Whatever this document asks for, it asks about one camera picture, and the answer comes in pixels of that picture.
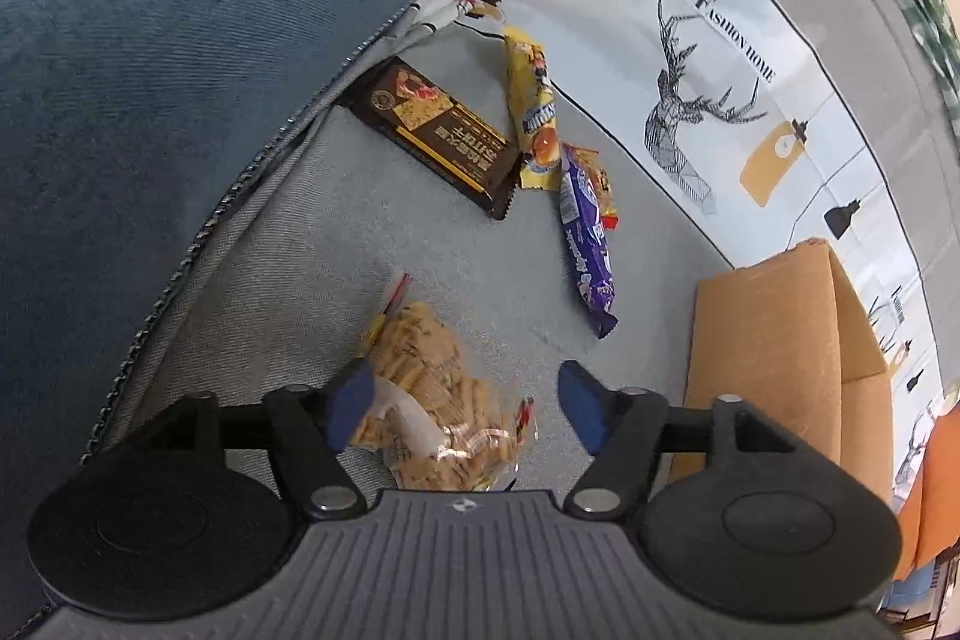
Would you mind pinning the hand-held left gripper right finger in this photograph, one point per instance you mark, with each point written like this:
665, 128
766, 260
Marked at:
585, 404

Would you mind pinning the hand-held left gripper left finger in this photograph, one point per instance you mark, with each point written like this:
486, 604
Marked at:
352, 404

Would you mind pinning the clear biscuit stick bag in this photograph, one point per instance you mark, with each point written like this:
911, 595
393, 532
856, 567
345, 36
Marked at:
442, 385

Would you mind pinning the purple snack packet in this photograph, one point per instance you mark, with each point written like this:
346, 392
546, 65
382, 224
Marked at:
589, 250

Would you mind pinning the brown cardboard box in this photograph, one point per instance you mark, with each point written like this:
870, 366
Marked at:
765, 340

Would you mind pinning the small red yellow candy packet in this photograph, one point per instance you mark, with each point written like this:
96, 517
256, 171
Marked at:
604, 190

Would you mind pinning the brown black cracker packet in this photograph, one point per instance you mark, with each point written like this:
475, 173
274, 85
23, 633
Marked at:
435, 134

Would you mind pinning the yellow snack packet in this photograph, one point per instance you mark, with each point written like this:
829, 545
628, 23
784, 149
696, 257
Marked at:
529, 100

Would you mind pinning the orange cushion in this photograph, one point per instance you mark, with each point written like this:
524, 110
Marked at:
909, 527
943, 490

